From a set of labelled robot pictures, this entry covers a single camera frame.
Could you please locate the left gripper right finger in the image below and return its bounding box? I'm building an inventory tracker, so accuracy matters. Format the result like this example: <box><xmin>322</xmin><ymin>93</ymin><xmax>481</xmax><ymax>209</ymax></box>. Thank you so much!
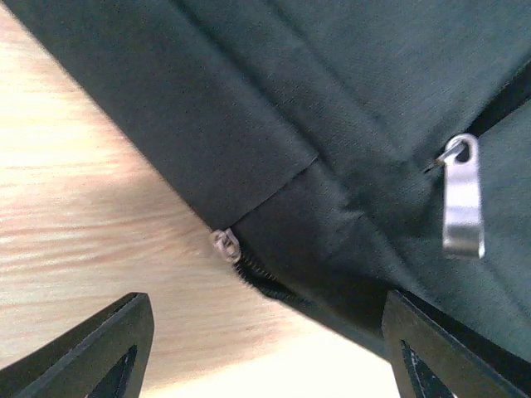
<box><xmin>382</xmin><ymin>290</ymin><xmax>530</xmax><ymax>397</ymax></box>

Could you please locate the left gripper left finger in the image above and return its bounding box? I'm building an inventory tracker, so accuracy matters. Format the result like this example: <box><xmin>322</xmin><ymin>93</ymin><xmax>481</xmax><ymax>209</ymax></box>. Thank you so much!
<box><xmin>1</xmin><ymin>293</ymin><xmax>154</xmax><ymax>397</ymax></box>

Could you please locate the black student backpack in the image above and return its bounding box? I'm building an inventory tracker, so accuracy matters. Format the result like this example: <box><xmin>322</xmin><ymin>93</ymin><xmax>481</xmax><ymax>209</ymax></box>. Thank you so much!
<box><xmin>7</xmin><ymin>1</ymin><xmax>530</xmax><ymax>359</ymax></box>

